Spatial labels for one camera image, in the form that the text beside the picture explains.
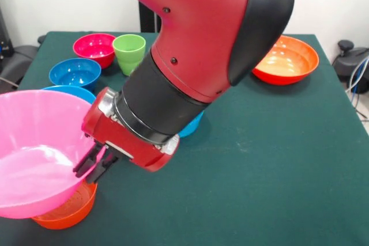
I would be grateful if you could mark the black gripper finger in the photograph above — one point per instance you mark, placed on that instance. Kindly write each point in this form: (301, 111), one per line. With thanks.
(102, 169)
(86, 162)

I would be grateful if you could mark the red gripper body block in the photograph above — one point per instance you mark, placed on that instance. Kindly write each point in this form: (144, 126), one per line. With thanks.
(115, 136)

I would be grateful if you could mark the large pink bowl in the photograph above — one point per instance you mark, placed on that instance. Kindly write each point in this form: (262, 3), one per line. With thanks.
(34, 148)

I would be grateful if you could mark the small orange ridged bowl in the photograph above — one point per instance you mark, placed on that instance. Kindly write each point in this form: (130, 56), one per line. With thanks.
(69, 214)

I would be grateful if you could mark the green cup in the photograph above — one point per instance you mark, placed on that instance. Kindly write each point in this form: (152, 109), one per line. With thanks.
(127, 53)

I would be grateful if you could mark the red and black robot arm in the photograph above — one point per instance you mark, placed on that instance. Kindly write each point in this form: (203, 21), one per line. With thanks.
(201, 27)

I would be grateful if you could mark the large blue bowl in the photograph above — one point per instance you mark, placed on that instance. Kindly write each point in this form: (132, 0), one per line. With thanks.
(80, 92)

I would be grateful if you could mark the small dark blue bowl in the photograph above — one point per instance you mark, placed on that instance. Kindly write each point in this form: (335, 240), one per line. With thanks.
(75, 74)

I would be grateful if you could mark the small light blue ridged bowl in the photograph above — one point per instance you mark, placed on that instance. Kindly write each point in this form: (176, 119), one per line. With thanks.
(191, 126)

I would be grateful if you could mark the small pink-red bowl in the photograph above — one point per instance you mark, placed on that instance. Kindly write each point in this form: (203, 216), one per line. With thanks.
(93, 50)

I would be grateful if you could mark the black round knob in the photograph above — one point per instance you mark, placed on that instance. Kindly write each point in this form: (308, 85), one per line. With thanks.
(41, 39)

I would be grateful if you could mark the black floor stand base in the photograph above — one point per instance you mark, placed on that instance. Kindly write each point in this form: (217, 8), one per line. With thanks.
(346, 58)
(20, 58)

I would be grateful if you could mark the black equipment rack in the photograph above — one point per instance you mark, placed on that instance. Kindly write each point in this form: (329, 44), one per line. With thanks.
(4, 41)

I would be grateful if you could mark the dark green tablecloth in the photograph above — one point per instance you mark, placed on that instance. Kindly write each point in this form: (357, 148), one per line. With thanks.
(259, 200)

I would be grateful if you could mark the large orange bowl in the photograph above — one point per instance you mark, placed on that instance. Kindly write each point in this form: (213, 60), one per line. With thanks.
(288, 64)

